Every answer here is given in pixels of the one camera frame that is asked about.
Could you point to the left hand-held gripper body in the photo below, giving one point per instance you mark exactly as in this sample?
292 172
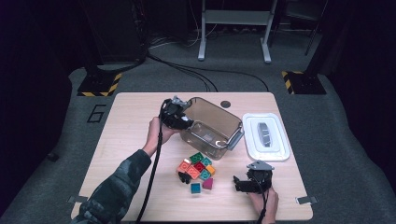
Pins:
170 113

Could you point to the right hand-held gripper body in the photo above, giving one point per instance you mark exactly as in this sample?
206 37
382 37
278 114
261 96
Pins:
267 179

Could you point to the transparent grey storage box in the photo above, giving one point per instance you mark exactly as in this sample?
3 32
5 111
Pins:
214 118

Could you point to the yellow-orange toy block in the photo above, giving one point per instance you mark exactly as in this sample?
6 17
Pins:
210 170

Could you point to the green toy block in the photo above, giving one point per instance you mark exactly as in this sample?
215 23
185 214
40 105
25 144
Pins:
196 157

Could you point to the teal toy block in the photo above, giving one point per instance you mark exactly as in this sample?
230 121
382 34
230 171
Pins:
205 174
206 161

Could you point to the salmon toy block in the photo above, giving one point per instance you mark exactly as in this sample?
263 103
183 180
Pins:
183 166

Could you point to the red toy block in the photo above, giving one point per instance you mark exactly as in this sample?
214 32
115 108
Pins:
199 166

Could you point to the white box lid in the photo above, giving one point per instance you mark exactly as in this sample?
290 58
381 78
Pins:
249 137

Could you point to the blue toy block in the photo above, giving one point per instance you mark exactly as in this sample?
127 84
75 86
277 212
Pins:
195 188

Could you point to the coral toy block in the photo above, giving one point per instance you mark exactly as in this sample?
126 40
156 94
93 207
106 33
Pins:
193 172

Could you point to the black toy block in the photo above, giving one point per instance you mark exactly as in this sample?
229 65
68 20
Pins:
185 177

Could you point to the person's left hand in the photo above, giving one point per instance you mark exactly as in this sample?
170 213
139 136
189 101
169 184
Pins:
154 133

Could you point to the person's right hand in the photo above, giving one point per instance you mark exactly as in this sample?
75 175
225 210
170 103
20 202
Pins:
274 205

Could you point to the black table grommet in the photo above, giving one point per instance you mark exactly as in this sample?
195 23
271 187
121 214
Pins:
225 104

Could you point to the grey tape strip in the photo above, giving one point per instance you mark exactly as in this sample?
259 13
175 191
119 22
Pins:
306 200
77 199

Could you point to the black striped stand base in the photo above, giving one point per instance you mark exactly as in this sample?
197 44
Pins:
98 84
306 84

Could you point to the dark equipment cabinet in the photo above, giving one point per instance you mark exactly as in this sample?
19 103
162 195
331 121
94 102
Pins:
115 31

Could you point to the grey metal stand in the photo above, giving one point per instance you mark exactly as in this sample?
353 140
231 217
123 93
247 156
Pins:
236 17

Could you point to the dark curtain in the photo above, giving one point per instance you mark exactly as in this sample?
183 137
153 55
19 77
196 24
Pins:
367 77
31 77

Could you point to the thin black tripod stand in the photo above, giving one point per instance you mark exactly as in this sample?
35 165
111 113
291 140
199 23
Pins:
312 39

